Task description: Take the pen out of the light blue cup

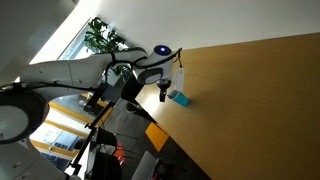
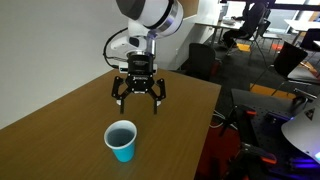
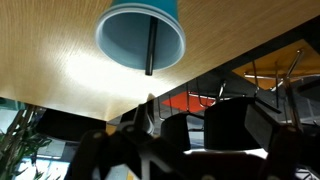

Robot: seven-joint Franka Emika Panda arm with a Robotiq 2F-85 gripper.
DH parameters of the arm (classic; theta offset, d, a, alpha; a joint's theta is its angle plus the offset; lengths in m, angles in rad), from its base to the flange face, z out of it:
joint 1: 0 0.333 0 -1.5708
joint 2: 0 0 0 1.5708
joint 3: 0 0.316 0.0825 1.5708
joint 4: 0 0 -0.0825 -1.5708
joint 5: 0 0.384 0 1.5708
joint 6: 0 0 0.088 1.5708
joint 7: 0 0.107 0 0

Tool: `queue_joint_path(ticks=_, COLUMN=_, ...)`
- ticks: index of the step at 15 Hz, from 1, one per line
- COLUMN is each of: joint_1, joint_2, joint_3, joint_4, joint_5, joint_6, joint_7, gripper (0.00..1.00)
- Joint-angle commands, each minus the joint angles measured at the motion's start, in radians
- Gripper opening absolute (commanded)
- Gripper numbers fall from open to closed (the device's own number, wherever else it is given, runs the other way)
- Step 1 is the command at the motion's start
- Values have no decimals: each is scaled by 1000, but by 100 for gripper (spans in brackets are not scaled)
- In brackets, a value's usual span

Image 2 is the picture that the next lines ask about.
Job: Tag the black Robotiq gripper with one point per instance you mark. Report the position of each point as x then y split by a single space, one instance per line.
140 68

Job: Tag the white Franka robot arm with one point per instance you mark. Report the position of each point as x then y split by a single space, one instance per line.
153 13

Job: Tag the blue plastic cup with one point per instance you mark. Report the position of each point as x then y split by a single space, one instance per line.
125 151

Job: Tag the red floor mat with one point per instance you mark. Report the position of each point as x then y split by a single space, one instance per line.
216 150

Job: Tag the white office desk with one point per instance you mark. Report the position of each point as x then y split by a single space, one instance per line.
220 25

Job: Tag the orange black bar clamp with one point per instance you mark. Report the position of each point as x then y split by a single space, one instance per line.
245 116
260 156

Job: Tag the seated person dark clothes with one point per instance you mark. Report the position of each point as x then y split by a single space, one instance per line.
250 16

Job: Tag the dark perforated mounting plate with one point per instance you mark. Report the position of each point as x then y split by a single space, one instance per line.
266 133

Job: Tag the black mesh office chair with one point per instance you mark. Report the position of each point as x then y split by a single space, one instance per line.
263 30

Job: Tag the black tilted office chair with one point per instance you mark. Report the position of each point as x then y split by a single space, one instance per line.
290 58

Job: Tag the white meeting table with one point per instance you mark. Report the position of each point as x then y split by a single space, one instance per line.
300 25

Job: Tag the dark chair backrest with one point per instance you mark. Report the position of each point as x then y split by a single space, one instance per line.
311 37

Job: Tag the grey metal bracket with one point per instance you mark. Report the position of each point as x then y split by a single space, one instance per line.
301 95

